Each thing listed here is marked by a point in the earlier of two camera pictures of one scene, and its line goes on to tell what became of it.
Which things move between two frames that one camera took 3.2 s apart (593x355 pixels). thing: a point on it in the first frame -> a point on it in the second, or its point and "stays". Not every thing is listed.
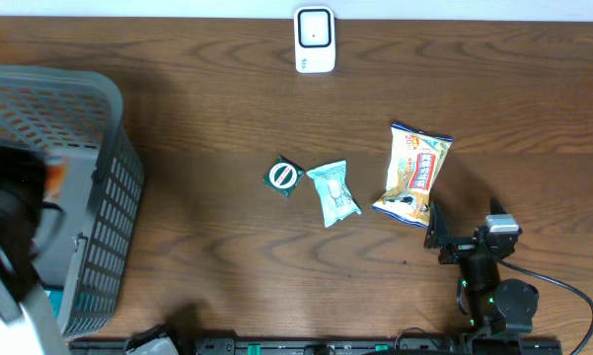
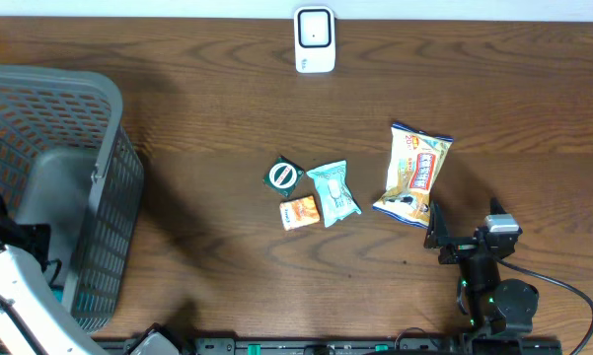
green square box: x=282 y=175 stays
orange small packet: x=54 y=177 -> x=299 y=212
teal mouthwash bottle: x=55 y=297 stays
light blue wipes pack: x=336 y=199 stays
